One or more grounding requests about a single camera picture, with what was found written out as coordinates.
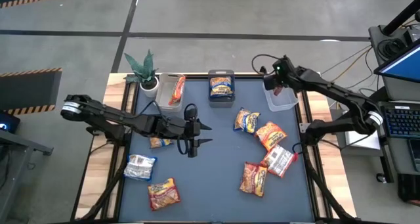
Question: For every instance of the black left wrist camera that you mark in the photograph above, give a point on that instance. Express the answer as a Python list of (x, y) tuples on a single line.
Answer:
[(193, 151)]

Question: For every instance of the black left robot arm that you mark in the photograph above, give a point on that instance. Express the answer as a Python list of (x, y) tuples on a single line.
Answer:
[(108, 115)]

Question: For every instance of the blue table mat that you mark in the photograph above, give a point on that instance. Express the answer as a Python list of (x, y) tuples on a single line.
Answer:
[(210, 201)]

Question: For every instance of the black slanted support beam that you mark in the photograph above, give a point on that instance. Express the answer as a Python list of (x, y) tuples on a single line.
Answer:
[(380, 95)]

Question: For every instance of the white plastic bin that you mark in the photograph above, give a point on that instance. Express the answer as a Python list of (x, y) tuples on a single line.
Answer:
[(163, 92)]

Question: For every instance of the dark tablet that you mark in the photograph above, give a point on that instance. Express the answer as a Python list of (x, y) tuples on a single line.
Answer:
[(415, 155)]

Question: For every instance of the small red tag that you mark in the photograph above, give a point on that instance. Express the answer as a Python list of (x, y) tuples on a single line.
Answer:
[(296, 157)]

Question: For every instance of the black backlit keyboard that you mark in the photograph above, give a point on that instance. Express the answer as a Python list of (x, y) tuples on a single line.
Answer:
[(400, 120)]

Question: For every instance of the clear plastic bin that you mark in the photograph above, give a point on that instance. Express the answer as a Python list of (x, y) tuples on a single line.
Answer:
[(282, 102)]

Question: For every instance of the black thick pole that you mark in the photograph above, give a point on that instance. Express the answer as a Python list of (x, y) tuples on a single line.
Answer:
[(402, 17)]

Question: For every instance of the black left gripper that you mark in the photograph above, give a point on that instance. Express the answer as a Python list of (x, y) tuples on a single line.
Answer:
[(192, 130)]

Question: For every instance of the small black camera mount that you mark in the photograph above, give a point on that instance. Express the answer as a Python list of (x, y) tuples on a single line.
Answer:
[(262, 69)]

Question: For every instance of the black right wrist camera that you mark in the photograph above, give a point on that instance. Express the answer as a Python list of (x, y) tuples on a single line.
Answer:
[(270, 81)]

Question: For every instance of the dark grey plastic bin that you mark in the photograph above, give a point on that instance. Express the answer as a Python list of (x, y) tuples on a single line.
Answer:
[(221, 104)]

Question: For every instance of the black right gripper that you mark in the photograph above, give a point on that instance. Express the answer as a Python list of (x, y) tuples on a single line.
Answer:
[(285, 73)]

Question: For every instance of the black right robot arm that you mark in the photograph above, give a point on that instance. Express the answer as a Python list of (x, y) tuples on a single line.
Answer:
[(328, 86)]

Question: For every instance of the green plant in white pot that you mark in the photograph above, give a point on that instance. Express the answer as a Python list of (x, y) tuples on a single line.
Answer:
[(149, 90)]

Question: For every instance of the small black device box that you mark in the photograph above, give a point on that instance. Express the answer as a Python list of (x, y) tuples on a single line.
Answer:
[(411, 36)]

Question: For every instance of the blue Maruchan noodle pack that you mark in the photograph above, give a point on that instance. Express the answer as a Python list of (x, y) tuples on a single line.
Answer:
[(246, 121), (139, 167), (159, 142), (221, 86)]

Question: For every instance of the orange Maruchan noodle pack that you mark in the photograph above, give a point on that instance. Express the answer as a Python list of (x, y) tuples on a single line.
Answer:
[(279, 160), (177, 89), (270, 135)]

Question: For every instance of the black device with blue light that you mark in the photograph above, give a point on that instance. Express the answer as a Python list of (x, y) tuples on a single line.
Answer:
[(10, 122)]

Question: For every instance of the computer monitor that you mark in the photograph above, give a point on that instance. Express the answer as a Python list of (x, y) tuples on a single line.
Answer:
[(407, 64)]

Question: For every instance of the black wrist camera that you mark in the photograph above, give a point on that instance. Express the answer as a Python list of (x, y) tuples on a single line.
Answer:
[(193, 151), (270, 81)]

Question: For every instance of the grey metal desk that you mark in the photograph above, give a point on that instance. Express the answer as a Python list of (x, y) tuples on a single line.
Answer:
[(13, 171)]

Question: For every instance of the white paper note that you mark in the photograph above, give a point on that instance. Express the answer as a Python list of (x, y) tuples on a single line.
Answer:
[(361, 141)]

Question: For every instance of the red Maruchan noodle pack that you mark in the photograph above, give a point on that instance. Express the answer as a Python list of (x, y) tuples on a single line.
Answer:
[(253, 179), (278, 91), (163, 194)]

